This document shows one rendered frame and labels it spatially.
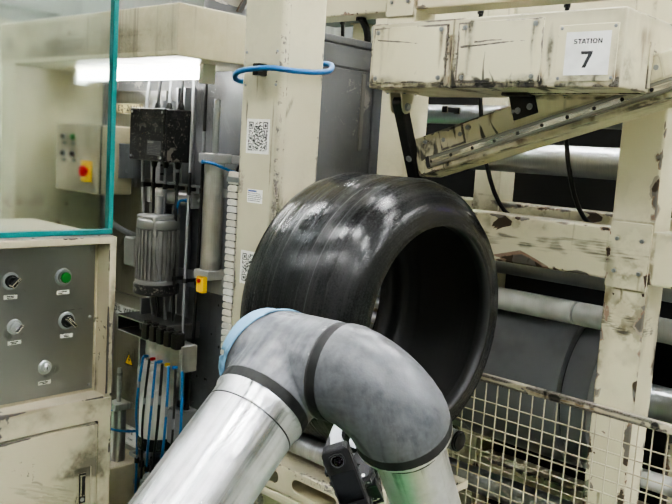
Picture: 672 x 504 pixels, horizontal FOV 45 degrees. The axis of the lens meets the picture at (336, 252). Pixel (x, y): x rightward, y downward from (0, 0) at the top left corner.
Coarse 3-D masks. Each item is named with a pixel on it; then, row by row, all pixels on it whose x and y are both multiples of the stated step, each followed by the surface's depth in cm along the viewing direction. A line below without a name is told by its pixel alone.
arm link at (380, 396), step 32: (352, 352) 89; (384, 352) 89; (320, 384) 89; (352, 384) 87; (384, 384) 87; (416, 384) 89; (352, 416) 88; (384, 416) 87; (416, 416) 88; (448, 416) 92; (384, 448) 88; (416, 448) 88; (384, 480) 96; (416, 480) 93; (448, 480) 96
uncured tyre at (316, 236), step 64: (320, 192) 157; (384, 192) 150; (448, 192) 160; (256, 256) 154; (320, 256) 143; (384, 256) 144; (448, 256) 183; (384, 320) 190; (448, 320) 186; (448, 384) 180
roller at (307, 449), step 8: (296, 440) 162; (304, 440) 161; (312, 440) 161; (320, 440) 161; (296, 448) 162; (304, 448) 160; (312, 448) 159; (320, 448) 158; (304, 456) 161; (312, 456) 159; (320, 456) 157; (320, 464) 158
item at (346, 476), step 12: (336, 444) 129; (348, 444) 129; (324, 456) 128; (336, 456) 127; (348, 456) 128; (336, 468) 128; (348, 468) 128; (336, 480) 129; (348, 480) 128; (360, 480) 129; (336, 492) 129; (348, 492) 129; (360, 492) 129
